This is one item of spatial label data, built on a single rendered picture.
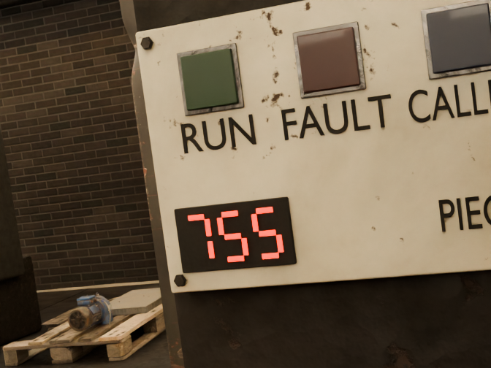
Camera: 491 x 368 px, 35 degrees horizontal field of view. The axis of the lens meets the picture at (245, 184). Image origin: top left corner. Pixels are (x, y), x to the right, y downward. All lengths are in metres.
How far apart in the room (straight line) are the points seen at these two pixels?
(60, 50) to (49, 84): 0.33
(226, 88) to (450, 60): 0.14
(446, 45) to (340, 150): 0.09
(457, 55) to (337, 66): 0.07
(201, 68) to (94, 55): 6.85
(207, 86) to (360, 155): 0.11
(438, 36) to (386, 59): 0.03
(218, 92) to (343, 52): 0.09
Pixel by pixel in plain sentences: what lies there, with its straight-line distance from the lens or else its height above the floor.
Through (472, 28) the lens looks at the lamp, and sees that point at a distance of 0.49.
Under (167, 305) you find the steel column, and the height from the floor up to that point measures 0.54.
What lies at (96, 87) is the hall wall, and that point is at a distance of 7.34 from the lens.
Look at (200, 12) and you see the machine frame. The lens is 0.55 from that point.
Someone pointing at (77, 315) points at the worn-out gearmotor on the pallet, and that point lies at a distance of 4.94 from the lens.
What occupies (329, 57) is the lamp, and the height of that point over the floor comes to 1.20.
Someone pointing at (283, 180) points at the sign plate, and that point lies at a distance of 0.51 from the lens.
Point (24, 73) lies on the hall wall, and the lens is 7.73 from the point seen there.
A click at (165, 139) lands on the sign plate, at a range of 0.54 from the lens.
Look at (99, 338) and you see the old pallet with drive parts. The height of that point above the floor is 0.12.
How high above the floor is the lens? 1.16
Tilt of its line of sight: 3 degrees down
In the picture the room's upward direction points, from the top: 8 degrees counter-clockwise
